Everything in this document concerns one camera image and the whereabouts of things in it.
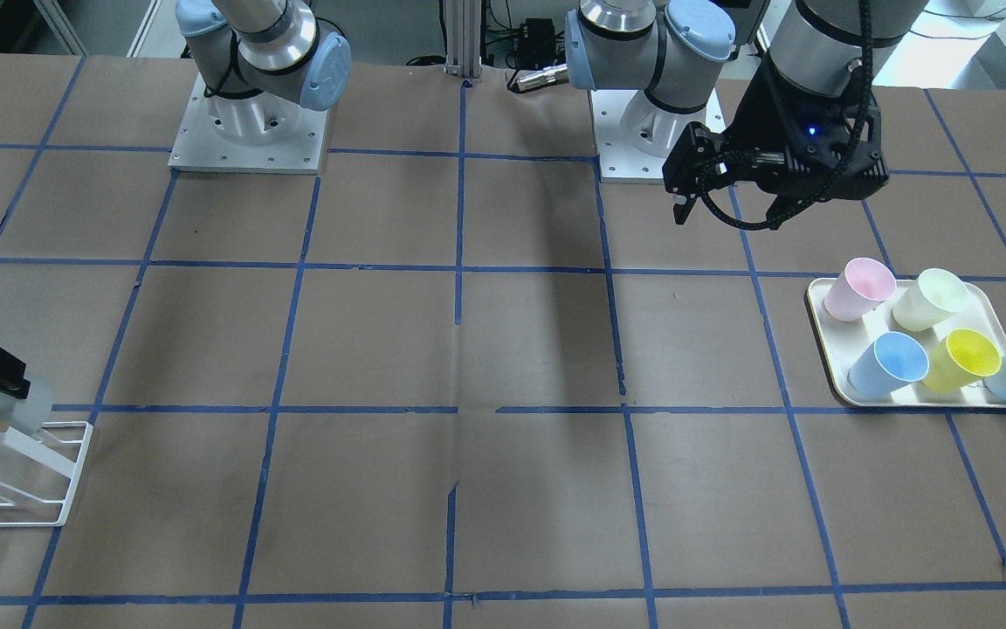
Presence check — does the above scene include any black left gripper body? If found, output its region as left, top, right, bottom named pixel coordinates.
left=713, top=61, right=891, bottom=206

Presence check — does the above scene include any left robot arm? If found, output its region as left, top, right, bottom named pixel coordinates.
left=563, top=1, right=926, bottom=232

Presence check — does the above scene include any pink plastic cup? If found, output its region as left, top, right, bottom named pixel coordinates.
left=823, top=256, right=897, bottom=321

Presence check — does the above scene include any pale green plastic cup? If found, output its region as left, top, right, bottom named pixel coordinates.
left=892, top=268, right=971, bottom=333

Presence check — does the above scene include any yellow plastic cup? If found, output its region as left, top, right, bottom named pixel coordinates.
left=921, top=328, right=1003, bottom=394

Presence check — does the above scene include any cream plastic tray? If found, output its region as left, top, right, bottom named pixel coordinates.
left=805, top=276, right=1006, bottom=409

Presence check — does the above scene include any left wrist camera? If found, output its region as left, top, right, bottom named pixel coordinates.
left=686, top=148, right=890, bottom=232

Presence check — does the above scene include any white wire cup rack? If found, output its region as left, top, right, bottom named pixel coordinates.
left=0, top=419, right=94, bottom=527

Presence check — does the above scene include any aluminium frame post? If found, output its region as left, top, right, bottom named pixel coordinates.
left=440, top=0, right=486, bottom=86

